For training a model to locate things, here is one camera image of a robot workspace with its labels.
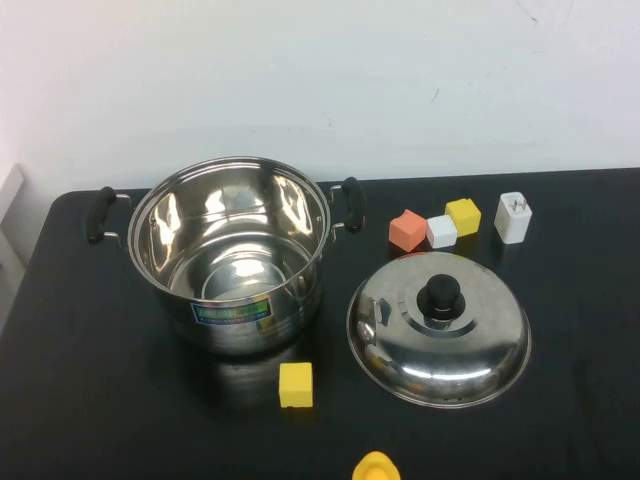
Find steel lid with black knob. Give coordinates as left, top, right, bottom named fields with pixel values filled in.
left=346, top=250, right=533, bottom=410

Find orange foam cube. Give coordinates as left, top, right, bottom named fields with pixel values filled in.
left=388, top=208, right=429, bottom=251

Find white foam cube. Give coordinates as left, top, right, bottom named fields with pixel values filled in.
left=425, top=214, right=459, bottom=249

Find yellow foam cube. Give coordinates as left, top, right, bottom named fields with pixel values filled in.
left=444, top=197, right=482, bottom=238
left=278, top=361, right=315, bottom=409

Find white power adapter plug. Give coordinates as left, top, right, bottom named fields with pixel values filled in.
left=493, top=192, right=534, bottom=245

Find yellow rounded plastic object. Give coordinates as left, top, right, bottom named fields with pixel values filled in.
left=351, top=451, right=402, bottom=480

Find stainless steel pot black handles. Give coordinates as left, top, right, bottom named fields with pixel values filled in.
left=85, top=155, right=367, bottom=357

